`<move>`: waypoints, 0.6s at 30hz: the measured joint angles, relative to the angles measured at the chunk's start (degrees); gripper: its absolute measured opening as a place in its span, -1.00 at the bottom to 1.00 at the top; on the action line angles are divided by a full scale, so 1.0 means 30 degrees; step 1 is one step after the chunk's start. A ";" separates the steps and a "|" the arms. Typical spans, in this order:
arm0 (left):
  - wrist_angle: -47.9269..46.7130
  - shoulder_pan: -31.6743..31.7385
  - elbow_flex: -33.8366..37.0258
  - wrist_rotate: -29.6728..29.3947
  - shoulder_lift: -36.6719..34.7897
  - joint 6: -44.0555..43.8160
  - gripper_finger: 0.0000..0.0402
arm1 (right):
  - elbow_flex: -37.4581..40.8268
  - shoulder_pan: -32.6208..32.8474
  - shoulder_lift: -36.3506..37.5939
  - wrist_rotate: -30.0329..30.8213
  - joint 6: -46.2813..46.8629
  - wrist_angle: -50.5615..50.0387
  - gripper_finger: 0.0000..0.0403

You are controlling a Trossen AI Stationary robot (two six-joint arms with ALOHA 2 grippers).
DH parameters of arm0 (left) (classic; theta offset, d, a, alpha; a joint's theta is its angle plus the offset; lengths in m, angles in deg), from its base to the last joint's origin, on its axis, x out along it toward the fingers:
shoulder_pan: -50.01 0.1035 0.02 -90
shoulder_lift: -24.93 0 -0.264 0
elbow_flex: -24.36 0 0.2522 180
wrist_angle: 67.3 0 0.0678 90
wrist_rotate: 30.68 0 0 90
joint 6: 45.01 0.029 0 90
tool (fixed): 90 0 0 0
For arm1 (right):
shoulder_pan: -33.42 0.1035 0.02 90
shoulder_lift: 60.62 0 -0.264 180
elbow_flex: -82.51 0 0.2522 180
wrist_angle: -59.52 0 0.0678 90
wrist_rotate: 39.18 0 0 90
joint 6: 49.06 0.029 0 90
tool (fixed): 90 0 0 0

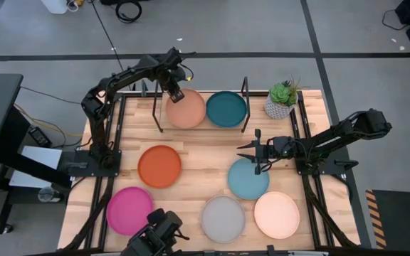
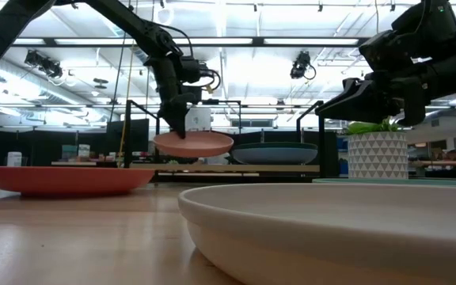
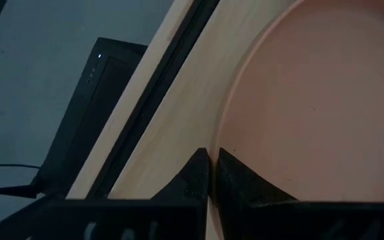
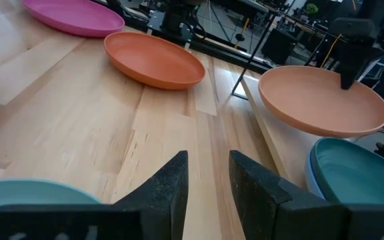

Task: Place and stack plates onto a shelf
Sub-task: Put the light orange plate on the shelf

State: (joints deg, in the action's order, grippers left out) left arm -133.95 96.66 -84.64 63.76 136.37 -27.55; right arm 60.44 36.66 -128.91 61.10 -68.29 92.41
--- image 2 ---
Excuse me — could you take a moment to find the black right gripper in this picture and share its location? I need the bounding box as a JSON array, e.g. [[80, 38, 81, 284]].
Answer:
[[315, 53, 456, 127]]

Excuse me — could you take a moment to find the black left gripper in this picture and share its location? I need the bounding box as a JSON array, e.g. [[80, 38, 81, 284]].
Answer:
[[150, 55, 203, 139]]

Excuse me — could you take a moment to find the peach plate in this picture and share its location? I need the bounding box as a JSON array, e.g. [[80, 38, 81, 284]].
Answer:
[[153, 131, 235, 159]]

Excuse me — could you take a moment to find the blue plate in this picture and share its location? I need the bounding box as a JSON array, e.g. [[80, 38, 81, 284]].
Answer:
[[231, 148, 318, 165]]

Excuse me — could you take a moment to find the light grey plate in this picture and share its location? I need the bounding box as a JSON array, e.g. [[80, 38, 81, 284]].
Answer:
[[177, 182, 456, 285]]

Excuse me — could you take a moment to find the orange-red plate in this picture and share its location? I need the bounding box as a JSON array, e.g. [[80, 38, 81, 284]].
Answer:
[[0, 165, 156, 198]]

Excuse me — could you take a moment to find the white tank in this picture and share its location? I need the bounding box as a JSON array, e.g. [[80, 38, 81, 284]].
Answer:
[[186, 107, 212, 131]]

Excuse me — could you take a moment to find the black monitor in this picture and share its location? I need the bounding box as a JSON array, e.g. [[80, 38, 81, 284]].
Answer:
[[107, 118, 150, 158]]

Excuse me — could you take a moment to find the green plant in patterned pot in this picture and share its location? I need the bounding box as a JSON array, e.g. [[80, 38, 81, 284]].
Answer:
[[343, 116, 410, 181]]

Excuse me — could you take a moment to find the blue bin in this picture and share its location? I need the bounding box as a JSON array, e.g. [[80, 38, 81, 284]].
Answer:
[[337, 136, 350, 175]]

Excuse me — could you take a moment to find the black dish rack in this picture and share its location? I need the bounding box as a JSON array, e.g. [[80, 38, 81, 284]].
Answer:
[[123, 99, 327, 189]]

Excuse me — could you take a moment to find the wooden background table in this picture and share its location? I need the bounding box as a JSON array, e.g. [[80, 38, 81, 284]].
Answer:
[[409, 159, 456, 167]]

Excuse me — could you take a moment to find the black ceiling fixture cluster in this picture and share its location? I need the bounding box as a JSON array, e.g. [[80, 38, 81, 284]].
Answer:
[[24, 49, 65, 80]]

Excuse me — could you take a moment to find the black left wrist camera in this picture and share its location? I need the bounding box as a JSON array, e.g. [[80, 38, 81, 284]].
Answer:
[[178, 55, 213, 86]]

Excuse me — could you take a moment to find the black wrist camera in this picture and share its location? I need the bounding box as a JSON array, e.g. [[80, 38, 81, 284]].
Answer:
[[358, 21, 425, 74], [178, 55, 213, 86]]

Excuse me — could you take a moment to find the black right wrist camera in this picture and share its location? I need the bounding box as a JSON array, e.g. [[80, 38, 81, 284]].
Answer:
[[358, 21, 425, 74]]

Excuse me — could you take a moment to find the black ceiling camera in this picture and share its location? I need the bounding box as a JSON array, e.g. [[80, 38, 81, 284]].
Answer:
[[290, 50, 317, 81]]

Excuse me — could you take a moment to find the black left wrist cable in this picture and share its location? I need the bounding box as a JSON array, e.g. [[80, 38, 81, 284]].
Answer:
[[164, 23, 222, 94]]

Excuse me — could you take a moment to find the black overhead frame beam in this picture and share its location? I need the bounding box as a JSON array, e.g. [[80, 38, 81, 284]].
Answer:
[[0, 36, 371, 48]]

